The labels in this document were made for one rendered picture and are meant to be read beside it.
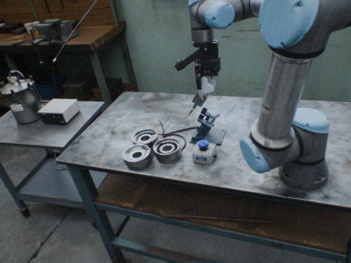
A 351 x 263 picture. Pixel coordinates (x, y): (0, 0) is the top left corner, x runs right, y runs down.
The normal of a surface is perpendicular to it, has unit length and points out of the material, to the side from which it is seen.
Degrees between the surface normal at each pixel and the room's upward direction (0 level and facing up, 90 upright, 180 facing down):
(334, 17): 99
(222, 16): 86
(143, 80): 90
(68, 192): 0
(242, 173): 0
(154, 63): 90
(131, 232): 0
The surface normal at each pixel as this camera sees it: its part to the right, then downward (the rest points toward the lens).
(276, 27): -0.91, 0.24
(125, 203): -0.14, -0.82
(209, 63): -0.25, 0.49
